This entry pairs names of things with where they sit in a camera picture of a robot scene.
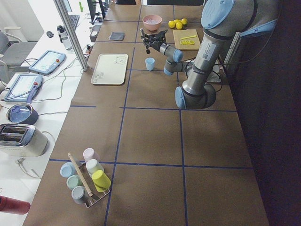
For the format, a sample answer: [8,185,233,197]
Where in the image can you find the pink cup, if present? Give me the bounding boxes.
[83,148,100,162]

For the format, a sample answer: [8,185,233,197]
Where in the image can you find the lemon slices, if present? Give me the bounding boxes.
[180,40,195,45]

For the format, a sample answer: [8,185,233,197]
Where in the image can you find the white pillar mount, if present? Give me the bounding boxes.
[207,65,222,83]

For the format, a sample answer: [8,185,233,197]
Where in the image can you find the pink bowl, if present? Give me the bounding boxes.
[143,15,162,31]

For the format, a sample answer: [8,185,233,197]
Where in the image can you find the black power box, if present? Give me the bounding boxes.
[89,23,102,42]

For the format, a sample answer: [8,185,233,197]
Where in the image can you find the light blue cup on table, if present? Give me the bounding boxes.
[145,57,155,71]

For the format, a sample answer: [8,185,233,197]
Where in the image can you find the lemon one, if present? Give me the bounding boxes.
[168,20,176,29]

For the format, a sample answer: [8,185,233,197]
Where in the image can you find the near teach pendant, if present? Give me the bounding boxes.
[4,74,43,103]

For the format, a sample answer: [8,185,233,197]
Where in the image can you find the wooden rolling stick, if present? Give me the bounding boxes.
[68,152,93,197]

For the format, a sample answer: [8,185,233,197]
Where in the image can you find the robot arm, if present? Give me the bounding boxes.
[140,0,280,109]

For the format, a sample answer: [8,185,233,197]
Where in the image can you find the black keyboard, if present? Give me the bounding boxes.
[69,15,80,30]

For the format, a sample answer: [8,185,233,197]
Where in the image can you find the grey folded cloth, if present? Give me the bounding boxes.
[109,32,125,41]

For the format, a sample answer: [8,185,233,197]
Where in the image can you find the white cup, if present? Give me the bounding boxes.
[86,159,104,177]

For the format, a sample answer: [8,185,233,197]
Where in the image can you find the grey cup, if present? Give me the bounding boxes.
[71,186,88,204]

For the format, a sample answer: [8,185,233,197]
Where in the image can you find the steel muddler black tip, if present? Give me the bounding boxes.
[140,28,145,40]

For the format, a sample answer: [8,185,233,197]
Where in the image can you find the teach pendant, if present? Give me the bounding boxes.
[4,74,43,103]
[29,50,66,75]

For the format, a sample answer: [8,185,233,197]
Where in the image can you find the blue cup in rack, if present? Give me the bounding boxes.
[60,162,77,178]

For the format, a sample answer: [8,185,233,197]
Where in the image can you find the green cup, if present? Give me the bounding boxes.
[66,174,83,190]

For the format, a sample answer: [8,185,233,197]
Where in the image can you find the grey office chair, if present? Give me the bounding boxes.
[0,26,37,83]

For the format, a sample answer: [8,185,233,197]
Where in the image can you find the ice cubes pile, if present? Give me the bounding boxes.
[144,17,160,24]

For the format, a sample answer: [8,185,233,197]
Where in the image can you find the lemon two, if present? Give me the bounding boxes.
[175,22,183,30]

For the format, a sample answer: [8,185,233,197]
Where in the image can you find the wire cup rack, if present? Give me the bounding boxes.
[79,163,110,208]

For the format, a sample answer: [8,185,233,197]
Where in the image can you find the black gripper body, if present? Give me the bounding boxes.
[142,30,168,51]

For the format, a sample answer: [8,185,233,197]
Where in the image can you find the far teach pendant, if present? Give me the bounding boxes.
[29,50,66,75]

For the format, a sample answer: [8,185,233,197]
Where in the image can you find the red bottle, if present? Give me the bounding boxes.
[0,196,31,215]

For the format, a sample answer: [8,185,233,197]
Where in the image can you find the cream bear tray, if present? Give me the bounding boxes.
[91,53,128,85]

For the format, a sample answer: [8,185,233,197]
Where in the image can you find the aluminium frame post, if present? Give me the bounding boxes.
[54,0,88,72]

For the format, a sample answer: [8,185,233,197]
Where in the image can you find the clear water bottle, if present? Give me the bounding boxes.
[57,25,72,50]

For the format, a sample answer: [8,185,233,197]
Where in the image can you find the lemon three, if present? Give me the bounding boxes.
[181,18,188,25]

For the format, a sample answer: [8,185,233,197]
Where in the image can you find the yellow cup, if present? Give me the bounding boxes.
[92,170,111,192]

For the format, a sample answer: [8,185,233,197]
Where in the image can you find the black computer mouse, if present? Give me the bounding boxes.
[47,31,54,38]

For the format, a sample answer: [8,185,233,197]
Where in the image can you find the wooden cutting board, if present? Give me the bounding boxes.
[173,29,200,50]

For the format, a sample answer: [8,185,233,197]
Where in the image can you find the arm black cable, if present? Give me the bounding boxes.
[178,56,226,92]

